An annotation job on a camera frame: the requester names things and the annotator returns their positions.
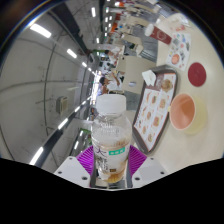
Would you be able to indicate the ceiling air conditioner unit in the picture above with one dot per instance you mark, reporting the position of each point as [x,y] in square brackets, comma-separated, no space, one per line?
[62,105]

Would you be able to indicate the crumpled white napkin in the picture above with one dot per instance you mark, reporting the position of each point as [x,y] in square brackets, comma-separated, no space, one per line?
[149,77]

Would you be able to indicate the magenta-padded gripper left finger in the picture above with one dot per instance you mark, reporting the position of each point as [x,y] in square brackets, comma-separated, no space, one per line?
[71,171]

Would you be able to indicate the beige canteen chairs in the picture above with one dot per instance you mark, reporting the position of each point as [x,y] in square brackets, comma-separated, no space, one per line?
[136,71]

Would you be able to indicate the printed paper tray liner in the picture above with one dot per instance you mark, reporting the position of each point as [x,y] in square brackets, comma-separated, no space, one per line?
[155,113]

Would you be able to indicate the pale yellow cup pink inside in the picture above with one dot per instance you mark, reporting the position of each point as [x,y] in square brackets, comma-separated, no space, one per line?
[196,116]

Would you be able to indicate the red paper cup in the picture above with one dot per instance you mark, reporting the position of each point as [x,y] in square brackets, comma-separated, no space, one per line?
[161,35]

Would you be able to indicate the ceiling strip lights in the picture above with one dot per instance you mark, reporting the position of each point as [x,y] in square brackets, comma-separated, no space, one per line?
[40,30]

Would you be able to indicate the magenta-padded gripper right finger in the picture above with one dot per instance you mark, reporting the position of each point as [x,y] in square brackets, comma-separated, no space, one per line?
[148,171]

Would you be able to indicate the colourful printed flyer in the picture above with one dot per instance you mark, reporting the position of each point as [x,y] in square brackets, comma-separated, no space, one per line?
[180,51]

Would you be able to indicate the person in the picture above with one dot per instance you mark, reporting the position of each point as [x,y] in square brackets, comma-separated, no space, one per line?
[111,57]
[108,85]

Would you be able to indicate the clear tea bottle white cap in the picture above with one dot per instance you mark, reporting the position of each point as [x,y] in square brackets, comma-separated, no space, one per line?
[111,133]

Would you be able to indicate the flat round red coaster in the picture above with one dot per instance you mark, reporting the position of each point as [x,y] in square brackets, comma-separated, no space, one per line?
[197,74]

